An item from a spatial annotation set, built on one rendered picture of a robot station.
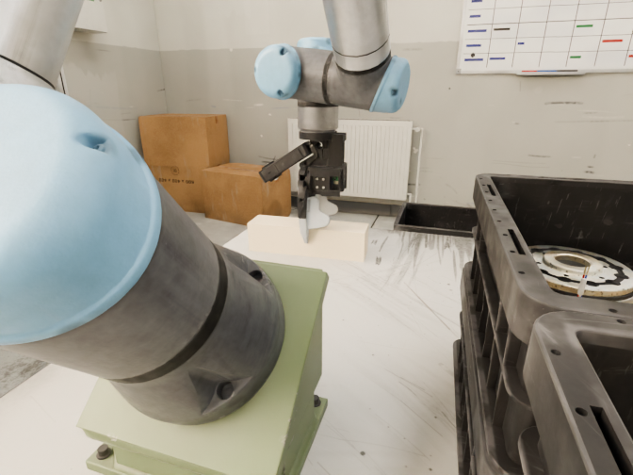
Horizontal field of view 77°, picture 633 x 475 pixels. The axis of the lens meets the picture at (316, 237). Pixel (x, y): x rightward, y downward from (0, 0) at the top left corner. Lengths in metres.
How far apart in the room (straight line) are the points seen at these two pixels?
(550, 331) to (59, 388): 0.50
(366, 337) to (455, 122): 2.80
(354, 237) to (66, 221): 0.63
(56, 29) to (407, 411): 0.45
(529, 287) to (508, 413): 0.09
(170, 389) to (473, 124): 3.10
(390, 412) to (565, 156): 3.05
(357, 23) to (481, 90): 2.78
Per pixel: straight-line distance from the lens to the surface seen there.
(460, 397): 0.47
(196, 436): 0.36
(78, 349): 0.23
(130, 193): 0.20
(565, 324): 0.19
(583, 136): 3.39
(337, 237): 0.77
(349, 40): 0.53
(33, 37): 0.34
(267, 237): 0.81
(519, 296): 0.21
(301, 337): 0.34
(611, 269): 0.46
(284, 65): 0.61
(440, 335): 0.59
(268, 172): 0.78
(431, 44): 3.27
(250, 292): 0.31
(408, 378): 0.50
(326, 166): 0.75
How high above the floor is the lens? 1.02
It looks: 21 degrees down
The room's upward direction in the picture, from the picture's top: straight up
